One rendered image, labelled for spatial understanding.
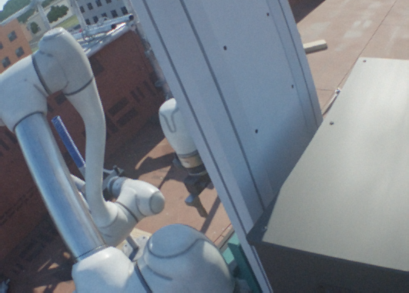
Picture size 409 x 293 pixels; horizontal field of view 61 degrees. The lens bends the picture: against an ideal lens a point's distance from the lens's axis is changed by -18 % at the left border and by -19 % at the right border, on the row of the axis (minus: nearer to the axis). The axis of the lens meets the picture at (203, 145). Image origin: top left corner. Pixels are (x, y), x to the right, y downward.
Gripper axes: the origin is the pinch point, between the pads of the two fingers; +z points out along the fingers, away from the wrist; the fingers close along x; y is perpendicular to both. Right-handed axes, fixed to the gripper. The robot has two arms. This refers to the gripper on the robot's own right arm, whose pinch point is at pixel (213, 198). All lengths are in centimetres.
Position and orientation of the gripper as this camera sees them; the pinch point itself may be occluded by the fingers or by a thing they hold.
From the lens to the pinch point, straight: 141.5
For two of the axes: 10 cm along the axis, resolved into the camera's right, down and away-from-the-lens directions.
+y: 7.5, 1.0, -6.6
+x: 5.7, -6.1, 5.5
